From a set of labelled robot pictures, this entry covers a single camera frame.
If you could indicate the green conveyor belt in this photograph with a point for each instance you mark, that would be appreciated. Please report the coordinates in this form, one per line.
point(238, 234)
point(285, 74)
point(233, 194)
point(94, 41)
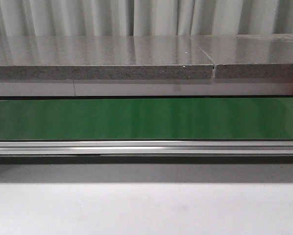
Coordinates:
point(147, 119)

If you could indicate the white base panel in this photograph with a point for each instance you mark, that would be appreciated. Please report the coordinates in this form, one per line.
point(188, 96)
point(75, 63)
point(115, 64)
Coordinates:
point(195, 87)

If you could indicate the grey stone slab left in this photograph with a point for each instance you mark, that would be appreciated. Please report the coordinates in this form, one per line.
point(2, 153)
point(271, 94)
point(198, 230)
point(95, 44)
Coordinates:
point(102, 58)

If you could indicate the grey stone slab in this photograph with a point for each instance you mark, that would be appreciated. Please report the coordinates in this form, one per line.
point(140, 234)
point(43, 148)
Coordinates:
point(249, 56)
point(102, 58)

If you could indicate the grey stone slab right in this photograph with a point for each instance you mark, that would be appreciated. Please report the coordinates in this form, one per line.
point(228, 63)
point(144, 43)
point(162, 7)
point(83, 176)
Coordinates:
point(249, 56)

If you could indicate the grey curtain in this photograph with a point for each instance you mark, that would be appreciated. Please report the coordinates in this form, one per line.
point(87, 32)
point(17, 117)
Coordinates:
point(145, 17)

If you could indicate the aluminium conveyor frame rail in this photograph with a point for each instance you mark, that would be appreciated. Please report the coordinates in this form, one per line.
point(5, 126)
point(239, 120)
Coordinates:
point(144, 147)

